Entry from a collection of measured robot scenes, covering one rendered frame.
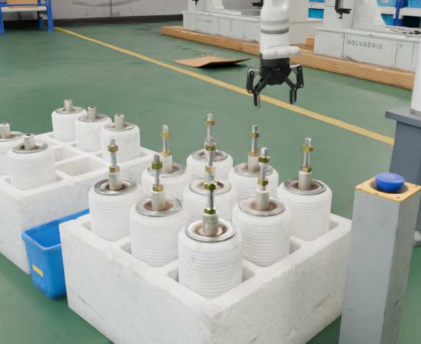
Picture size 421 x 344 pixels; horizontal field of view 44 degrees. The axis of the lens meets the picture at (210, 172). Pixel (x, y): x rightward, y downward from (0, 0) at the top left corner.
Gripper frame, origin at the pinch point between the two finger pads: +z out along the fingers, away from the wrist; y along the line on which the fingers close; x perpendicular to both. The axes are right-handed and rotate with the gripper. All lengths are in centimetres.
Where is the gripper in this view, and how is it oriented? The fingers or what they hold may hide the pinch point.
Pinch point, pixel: (275, 103)
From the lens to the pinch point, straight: 138.5
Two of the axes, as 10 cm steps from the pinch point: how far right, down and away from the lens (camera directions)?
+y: -9.9, 1.2, -0.9
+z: 0.6, 8.8, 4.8
